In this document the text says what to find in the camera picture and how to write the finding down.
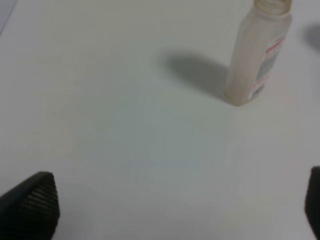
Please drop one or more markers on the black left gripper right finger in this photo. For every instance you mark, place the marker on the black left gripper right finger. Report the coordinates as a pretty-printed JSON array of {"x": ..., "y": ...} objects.
[{"x": 312, "y": 201}]

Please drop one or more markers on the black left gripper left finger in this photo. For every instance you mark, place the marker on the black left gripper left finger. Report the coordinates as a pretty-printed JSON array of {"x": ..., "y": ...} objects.
[{"x": 30, "y": 210}]

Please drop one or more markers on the clear plastic drink bottle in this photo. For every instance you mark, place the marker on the clear plastic drink bottle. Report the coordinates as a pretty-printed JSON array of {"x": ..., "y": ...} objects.
[{"x": 260, "y": 37}]

